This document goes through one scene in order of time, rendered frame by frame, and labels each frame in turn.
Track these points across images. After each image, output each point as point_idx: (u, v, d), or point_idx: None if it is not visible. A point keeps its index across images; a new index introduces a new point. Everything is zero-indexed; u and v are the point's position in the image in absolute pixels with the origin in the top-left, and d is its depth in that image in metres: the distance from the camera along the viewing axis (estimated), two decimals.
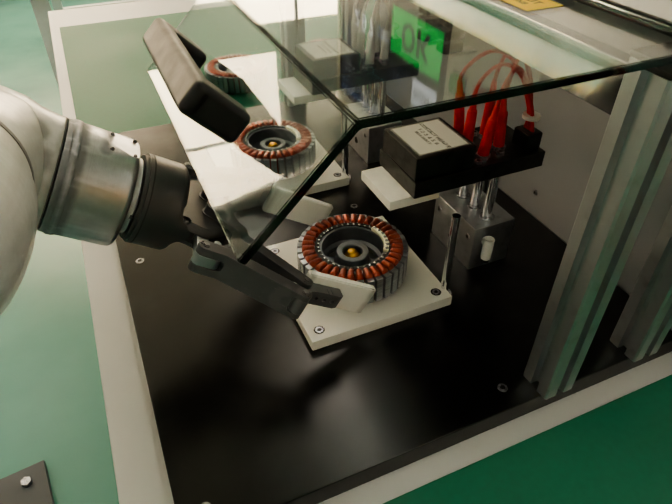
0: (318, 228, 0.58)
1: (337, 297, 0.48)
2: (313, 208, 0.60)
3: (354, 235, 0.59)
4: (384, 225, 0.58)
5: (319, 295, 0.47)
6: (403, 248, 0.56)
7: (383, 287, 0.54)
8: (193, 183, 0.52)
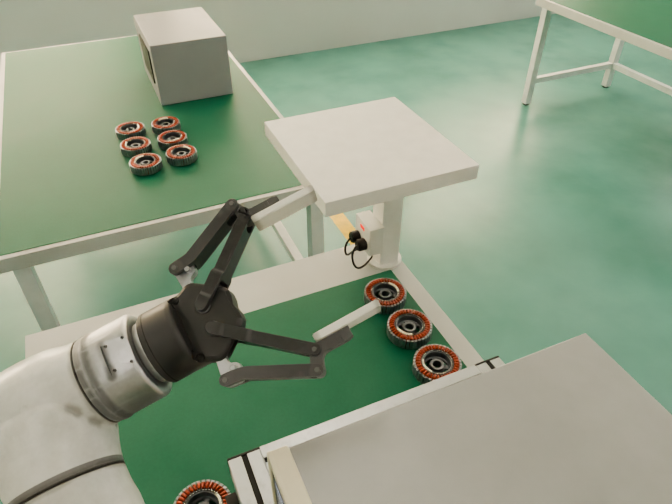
0: None
1: (348, 339, 0.53)
2: (296, 202, 0.57)
3: None
4: None
5: (332, 348, 0.53)
6: None
7: None
8: (187, 283, 0.56)
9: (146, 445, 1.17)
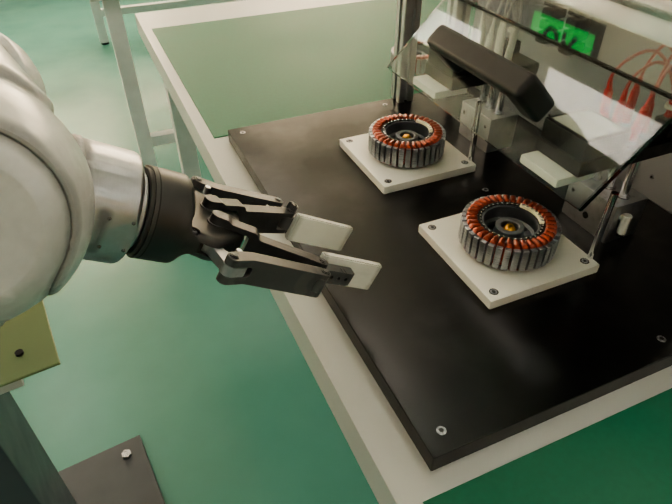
0: None
1: None
2: None
3: None
4: None
5: (293, 223, 0.58)
6: None
7: None
8: (216, 258, 0.45)
9: (271, 55, 1.23)
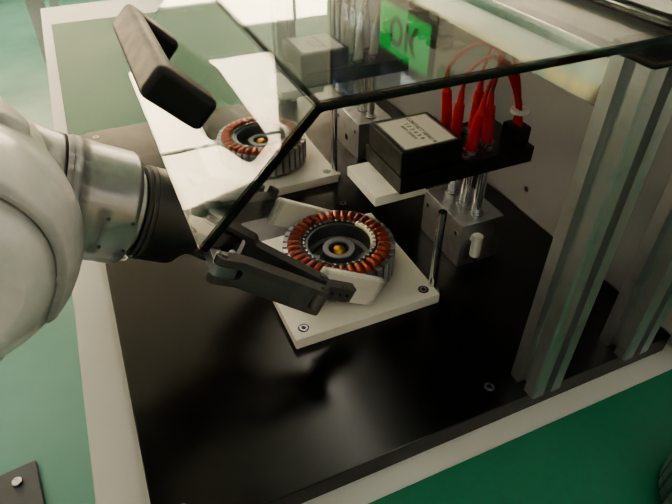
0: None
1: None
2: None
3: None
4: None
5: None
6: None
7: None
8: (212, 258, 0.45)
9: None
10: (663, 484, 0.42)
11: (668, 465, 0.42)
